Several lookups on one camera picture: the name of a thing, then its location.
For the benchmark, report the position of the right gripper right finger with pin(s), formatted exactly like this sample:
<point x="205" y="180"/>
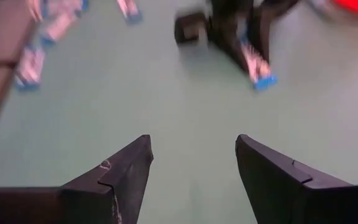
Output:
<point x="291" y="199"/>

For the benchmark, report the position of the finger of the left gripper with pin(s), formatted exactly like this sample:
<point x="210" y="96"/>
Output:
<point x="228" y="25"/>
<point x="272" y="15"/>

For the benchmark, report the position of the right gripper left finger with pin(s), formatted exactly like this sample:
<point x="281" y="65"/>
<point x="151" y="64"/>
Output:
<point x="104" y="199"/>

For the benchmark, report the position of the blue pink packet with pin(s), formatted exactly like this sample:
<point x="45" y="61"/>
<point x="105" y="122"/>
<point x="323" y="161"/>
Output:
<point x="70" y="4"/>

